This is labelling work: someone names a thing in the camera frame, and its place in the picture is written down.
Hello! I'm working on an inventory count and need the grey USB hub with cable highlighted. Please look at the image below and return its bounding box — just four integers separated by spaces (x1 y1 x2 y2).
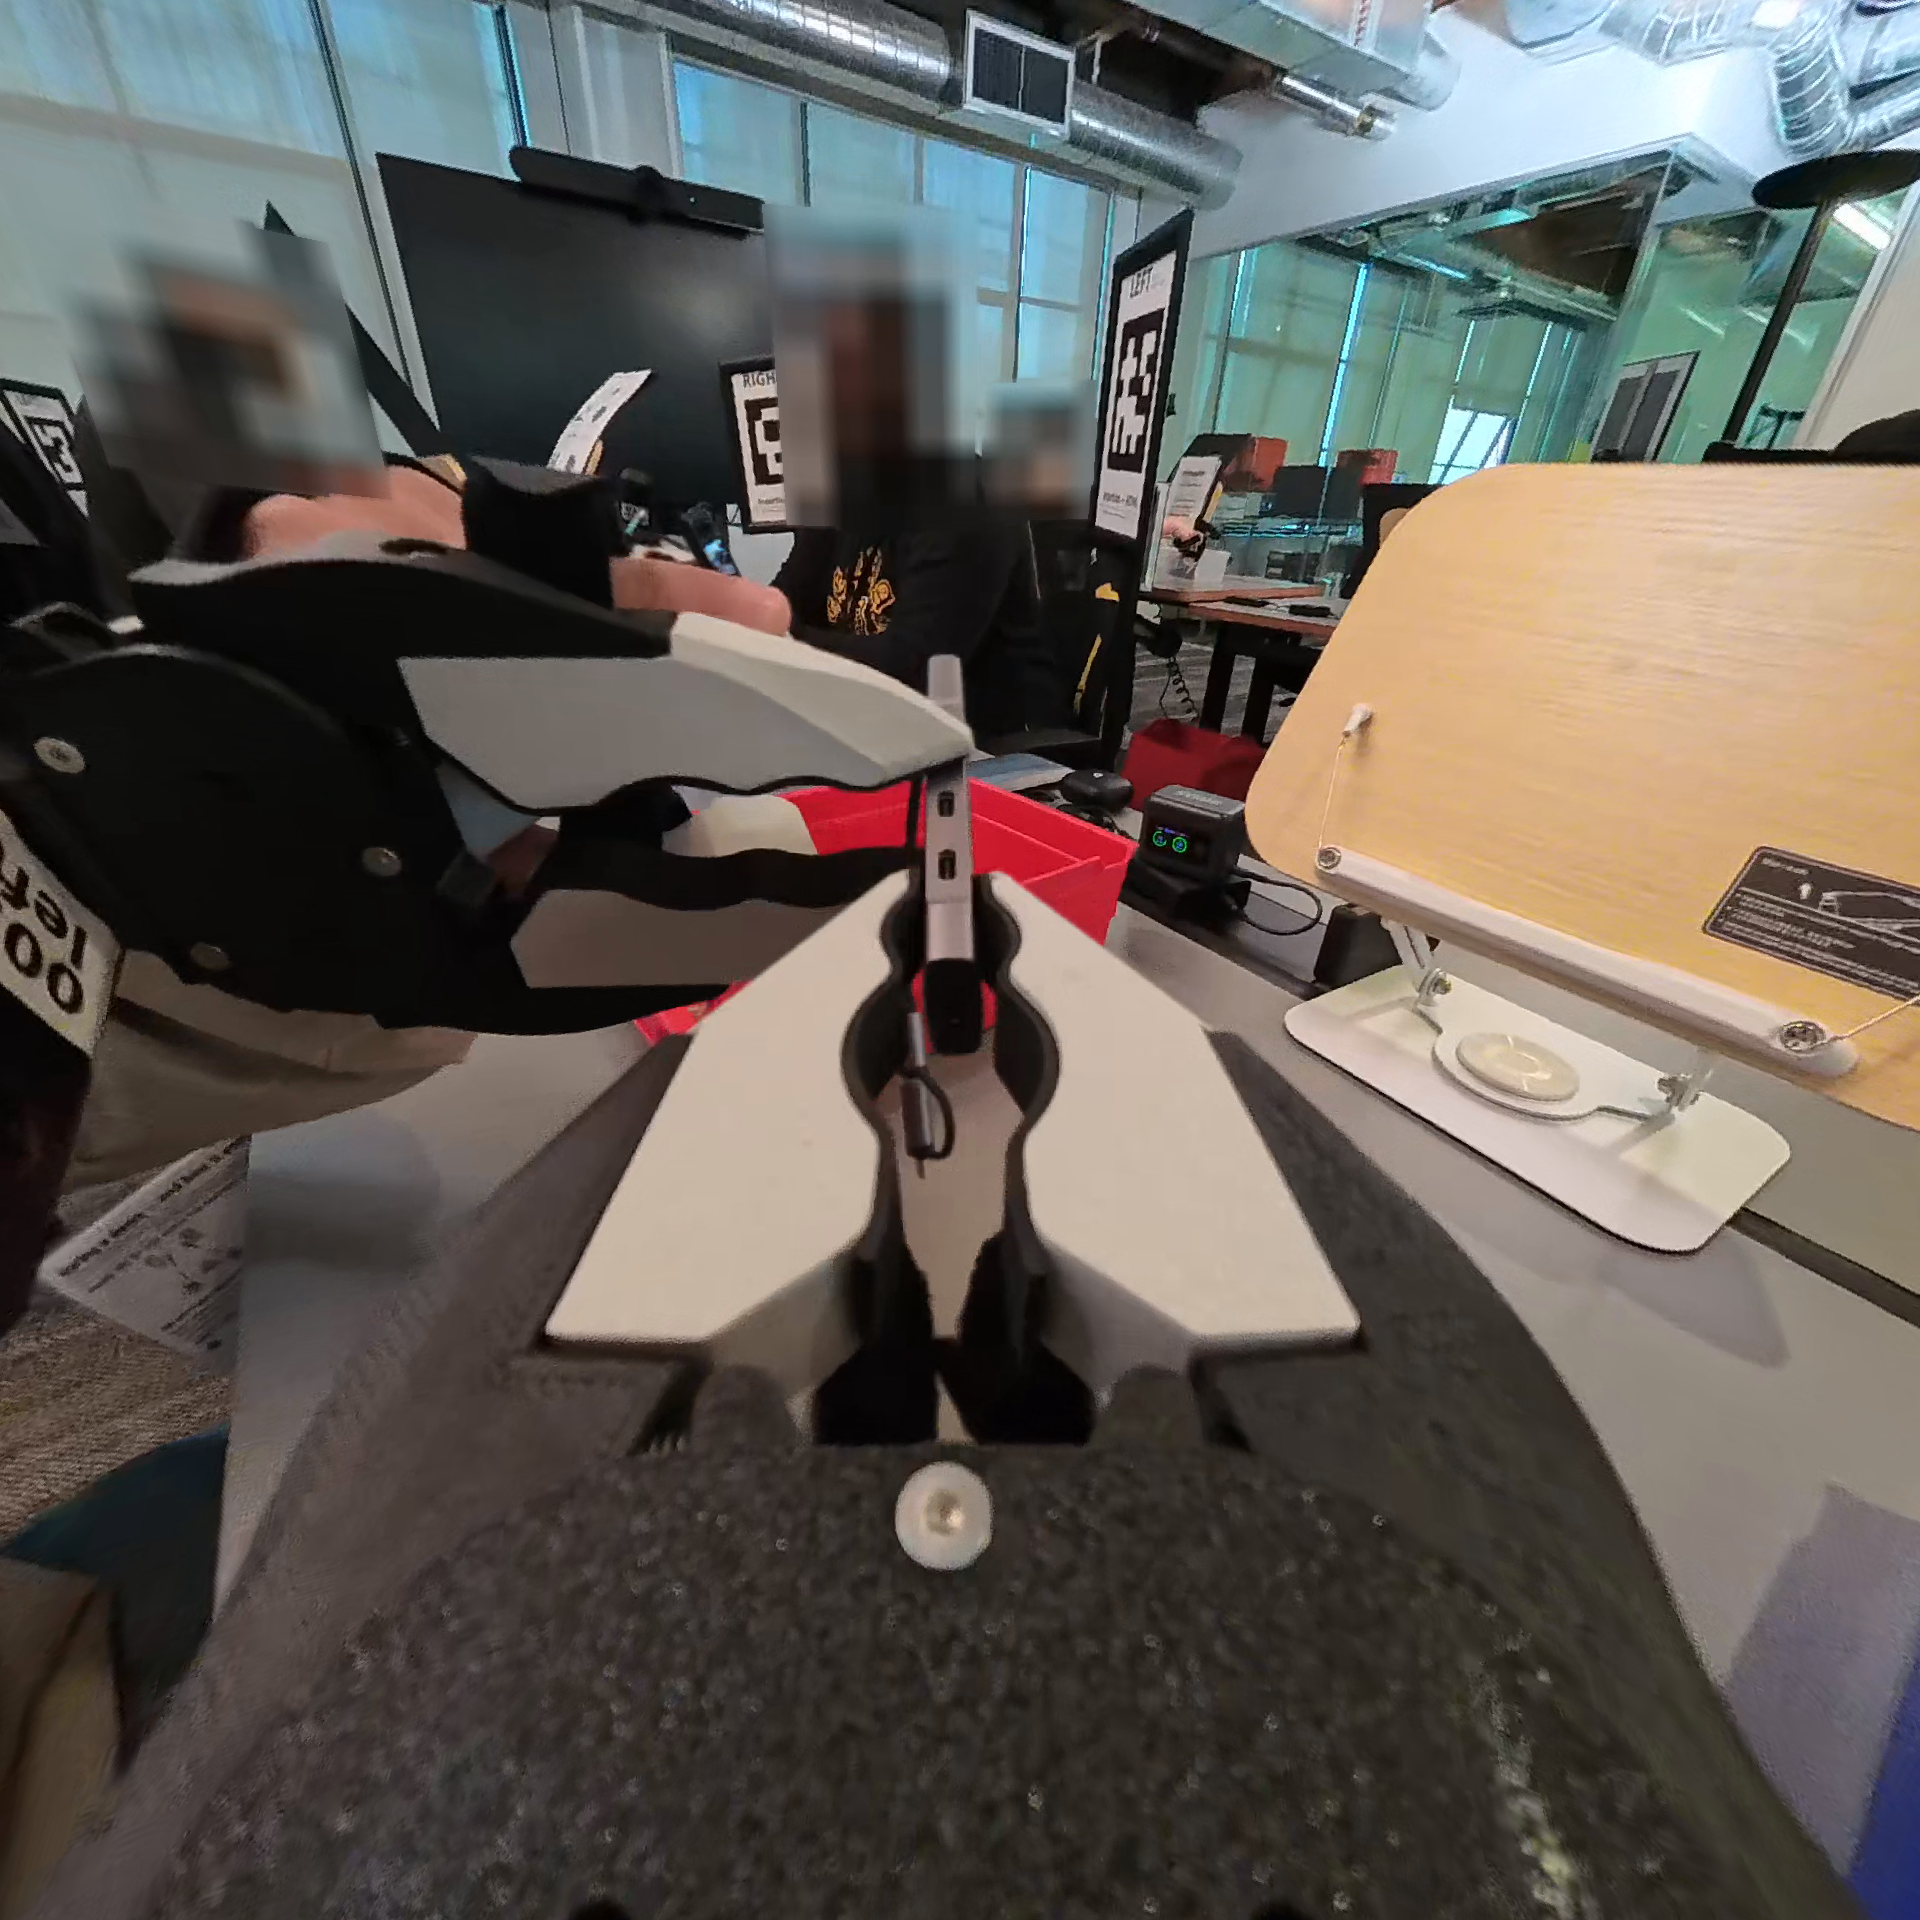
892 651 1004 1179

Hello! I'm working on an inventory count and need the black floor lamp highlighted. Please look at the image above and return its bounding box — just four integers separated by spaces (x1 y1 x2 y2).
1725 147 1920 453

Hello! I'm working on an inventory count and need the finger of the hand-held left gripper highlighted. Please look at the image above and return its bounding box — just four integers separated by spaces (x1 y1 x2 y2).
508 833 921 995
397 612 981 826

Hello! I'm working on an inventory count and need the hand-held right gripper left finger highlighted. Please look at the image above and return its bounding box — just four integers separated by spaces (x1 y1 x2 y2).
545 872 945 1445

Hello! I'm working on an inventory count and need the large black monitor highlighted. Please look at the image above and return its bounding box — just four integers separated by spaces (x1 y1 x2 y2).
376 144 775 518

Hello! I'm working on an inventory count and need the silver ceiling duct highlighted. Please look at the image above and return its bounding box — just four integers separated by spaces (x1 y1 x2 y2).
570 0 1248 197

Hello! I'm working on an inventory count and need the red plastic bin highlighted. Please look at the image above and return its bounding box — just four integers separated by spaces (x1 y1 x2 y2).
639 780 1138 1052

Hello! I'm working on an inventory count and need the printed paper sheet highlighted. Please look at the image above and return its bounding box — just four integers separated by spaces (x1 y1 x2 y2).
36 1140 249 1360

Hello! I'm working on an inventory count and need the tall printed marker board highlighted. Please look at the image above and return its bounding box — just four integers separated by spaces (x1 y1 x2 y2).
1103 210 1197 542

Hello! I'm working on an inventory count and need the wooden book stand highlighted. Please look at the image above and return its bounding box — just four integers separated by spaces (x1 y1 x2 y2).
1247 462 1920 1256

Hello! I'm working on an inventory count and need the person's left hand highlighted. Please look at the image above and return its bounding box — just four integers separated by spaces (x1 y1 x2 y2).
240 457 799 640

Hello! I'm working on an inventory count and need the black jacket with yellow stripe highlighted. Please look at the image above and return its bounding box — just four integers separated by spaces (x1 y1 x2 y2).
1035 516 1144 753

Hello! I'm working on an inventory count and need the grey desk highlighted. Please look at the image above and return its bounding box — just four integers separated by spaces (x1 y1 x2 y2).
218 891 1920 1920

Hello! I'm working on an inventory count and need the white paper label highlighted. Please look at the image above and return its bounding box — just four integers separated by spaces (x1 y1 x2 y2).
546 371 653 470

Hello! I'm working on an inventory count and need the printed marker tag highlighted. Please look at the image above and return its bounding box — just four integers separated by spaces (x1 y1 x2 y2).
720 357 799 530
0 381 91 512

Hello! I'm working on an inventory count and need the black charger with cable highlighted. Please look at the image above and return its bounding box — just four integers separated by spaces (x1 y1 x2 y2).
1124 785 1328 940

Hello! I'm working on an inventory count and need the black power adapter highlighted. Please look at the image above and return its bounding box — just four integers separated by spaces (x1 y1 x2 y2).
1314 900 1403 995

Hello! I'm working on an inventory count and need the red crate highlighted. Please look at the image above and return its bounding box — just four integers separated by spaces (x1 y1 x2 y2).
1124 717 1268 805

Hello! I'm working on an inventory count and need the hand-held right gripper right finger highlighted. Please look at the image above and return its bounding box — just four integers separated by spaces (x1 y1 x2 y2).
941 873 1364 1445

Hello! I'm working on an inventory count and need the brown wooden table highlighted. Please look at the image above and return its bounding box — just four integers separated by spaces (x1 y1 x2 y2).
1137 577 1354 741

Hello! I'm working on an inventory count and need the white ceiling vent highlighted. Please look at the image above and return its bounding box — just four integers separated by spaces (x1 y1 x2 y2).
961 12 1080 122

